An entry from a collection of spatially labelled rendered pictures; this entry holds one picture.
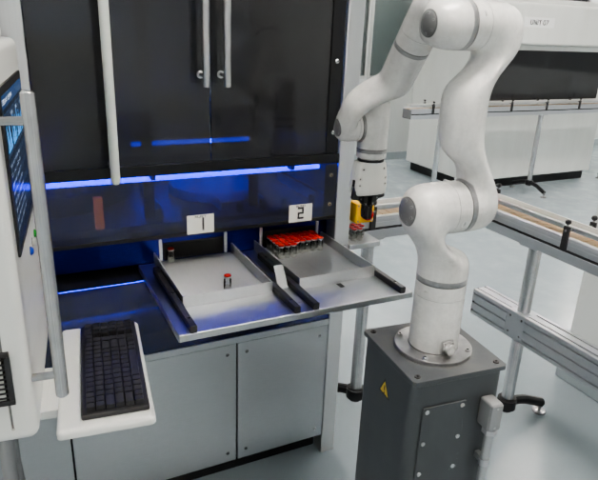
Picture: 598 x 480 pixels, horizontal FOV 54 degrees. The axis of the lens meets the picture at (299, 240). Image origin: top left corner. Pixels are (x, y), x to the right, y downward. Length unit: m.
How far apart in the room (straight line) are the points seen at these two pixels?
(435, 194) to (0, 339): 0.91
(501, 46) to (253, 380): 1.38
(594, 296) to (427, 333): 1.68
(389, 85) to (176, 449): 1.40
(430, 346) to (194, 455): 1.08
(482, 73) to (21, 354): 1.07
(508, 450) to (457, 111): 1.71
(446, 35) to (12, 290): 0.95
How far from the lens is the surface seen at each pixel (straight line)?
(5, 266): 1.17
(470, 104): 1.29
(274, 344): 2.09
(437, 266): 1.37
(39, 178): 1.12
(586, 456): 2.79
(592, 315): 3.06
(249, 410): 2.20
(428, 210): 1.28
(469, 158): 1.33
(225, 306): 1.61
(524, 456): 2.68
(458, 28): 1.25
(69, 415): 1.38
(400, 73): 1.50
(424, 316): 1.43
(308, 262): 1.90
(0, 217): 1.14
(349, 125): 1.55
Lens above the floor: 1.60
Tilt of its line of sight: 20 degrees down
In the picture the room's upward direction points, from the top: 2 degrees clockwise
